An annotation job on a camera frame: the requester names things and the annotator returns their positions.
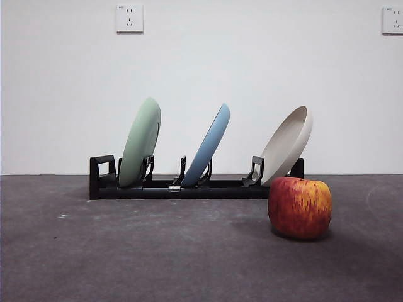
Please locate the blue plate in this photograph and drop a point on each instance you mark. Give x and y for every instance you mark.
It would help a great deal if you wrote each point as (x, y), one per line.
(207, 148)

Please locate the red yellow apple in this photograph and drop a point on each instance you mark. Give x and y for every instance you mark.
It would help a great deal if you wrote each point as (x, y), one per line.
(299, 207)

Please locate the green plate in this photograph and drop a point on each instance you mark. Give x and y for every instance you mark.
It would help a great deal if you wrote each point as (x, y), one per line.
(138, 141)

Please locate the white wall socket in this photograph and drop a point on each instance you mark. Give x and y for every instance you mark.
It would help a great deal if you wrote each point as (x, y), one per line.
(393, 20)
(129, 19)

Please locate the beige plate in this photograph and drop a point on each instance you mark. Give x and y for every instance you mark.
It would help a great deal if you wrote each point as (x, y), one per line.
(286, 148)

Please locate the black plate rack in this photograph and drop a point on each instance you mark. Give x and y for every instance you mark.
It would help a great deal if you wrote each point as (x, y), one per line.
(220, 191)

